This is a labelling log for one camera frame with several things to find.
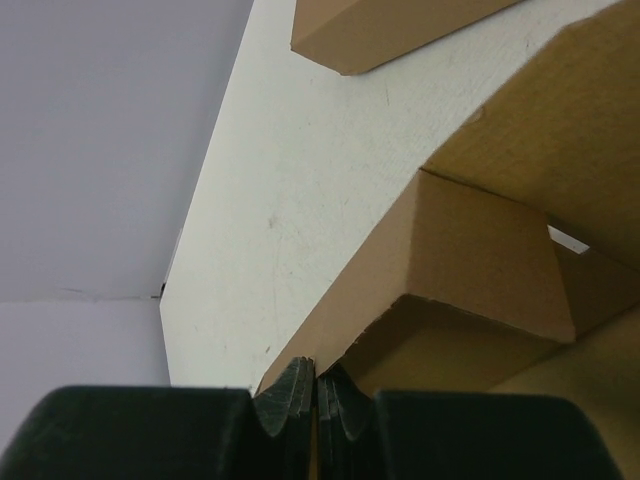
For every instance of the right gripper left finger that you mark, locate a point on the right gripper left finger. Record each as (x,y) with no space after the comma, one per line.
(126,432)

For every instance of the brown paper box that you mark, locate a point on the brown paper box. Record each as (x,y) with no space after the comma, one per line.
(510,262)

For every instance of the folded box middle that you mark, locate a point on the folded box middle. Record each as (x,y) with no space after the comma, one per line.
(352,37)

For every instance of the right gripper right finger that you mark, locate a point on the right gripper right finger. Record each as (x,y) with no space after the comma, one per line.
(403,434)

